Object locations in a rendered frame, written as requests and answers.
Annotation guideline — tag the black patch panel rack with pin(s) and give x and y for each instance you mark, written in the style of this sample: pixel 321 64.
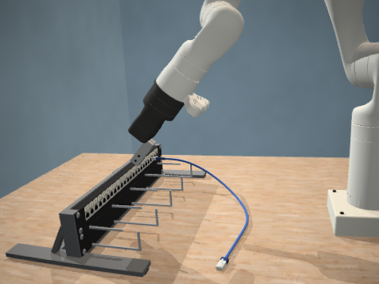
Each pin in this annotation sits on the black patch panel rack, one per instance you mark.
pixel 82 220

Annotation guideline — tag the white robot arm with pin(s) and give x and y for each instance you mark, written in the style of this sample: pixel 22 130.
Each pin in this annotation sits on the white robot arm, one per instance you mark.
pixel 222 25

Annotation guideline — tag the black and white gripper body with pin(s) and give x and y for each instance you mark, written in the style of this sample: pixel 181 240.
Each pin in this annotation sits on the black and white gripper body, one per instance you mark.
pixel 169 93

